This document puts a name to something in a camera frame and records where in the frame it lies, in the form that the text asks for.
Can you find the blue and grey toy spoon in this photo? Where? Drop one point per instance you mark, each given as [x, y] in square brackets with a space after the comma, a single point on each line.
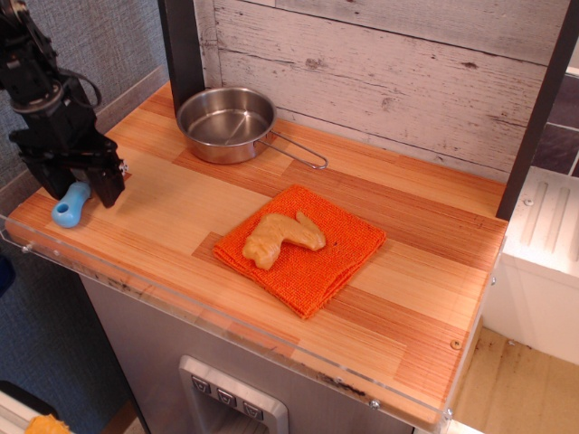
[67, 212]

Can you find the white toy sink unit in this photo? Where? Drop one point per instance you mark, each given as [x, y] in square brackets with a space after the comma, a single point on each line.
[533, 294]

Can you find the yellow object at bottom left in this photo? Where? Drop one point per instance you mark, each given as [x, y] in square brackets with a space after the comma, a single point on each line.
[46, 424]

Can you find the silver dispenser panel with buttons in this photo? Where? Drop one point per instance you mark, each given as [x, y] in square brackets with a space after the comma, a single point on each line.
[230, 400]

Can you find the orange folded cloth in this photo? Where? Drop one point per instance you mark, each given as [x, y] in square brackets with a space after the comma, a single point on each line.
[303, 279]

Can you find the stainless steel pot with handle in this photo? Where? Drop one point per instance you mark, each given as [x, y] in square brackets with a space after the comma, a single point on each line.
[233, 125]

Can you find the tan toy chicken piece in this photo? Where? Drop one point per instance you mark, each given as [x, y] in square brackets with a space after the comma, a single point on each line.
[263, 245]

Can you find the dark vertical post right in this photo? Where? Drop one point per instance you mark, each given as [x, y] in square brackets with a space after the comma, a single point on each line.
[545, 101]

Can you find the dark vertical post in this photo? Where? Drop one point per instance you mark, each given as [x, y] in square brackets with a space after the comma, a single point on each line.
[545, 101]
[183, 49]

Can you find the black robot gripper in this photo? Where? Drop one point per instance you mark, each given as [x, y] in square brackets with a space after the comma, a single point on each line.
[62, 135]

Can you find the clear acrylic table guard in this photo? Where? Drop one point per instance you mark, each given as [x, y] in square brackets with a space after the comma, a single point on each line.
[389, 345]

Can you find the grey toy fridge cabinet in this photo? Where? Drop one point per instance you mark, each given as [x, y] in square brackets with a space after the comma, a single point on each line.
[150, 344]

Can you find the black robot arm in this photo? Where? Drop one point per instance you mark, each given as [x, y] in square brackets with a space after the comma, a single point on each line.
[29, 69]

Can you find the dark vertical post left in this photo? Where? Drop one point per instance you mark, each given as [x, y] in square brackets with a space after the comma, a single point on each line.
[183, 49]

